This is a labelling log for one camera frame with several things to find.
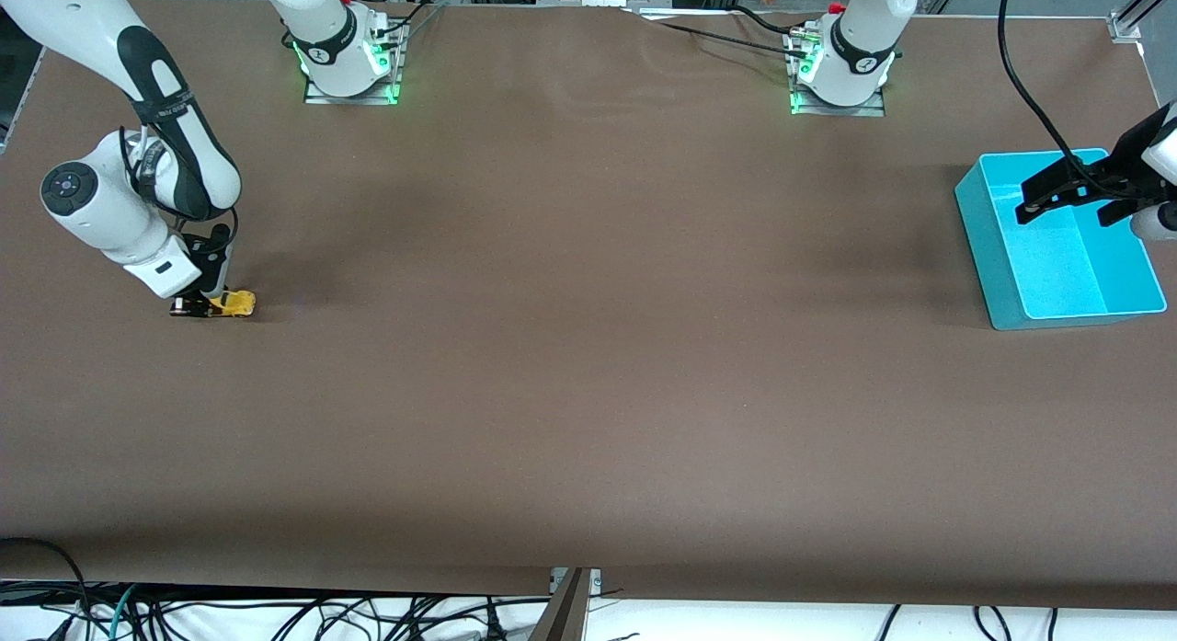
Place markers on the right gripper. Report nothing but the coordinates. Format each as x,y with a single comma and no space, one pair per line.
213,262

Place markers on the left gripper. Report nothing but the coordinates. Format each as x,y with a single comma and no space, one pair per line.
1127,163

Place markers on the yellow beetle toy car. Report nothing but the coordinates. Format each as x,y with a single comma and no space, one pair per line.
239,303

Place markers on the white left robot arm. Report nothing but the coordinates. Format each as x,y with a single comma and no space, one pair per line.
855,71

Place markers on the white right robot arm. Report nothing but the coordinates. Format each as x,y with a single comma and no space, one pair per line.
83,25

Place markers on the cyan plastic bin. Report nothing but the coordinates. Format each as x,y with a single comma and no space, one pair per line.
1057,273

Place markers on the brown table cover sheet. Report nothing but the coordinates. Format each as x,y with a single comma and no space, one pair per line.
588,393

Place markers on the aluminium frame strut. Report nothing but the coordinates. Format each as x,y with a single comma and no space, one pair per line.
1126,25

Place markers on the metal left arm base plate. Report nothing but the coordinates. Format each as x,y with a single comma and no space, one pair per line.
841,110

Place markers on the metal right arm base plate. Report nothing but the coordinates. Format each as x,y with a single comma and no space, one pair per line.
354,98

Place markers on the aluminium table side rail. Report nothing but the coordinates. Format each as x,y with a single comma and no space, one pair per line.
25,83

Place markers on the aluminium profile post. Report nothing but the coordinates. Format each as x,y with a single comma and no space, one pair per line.
563,618

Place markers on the small metal bracket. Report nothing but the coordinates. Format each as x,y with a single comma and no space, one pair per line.
596,581

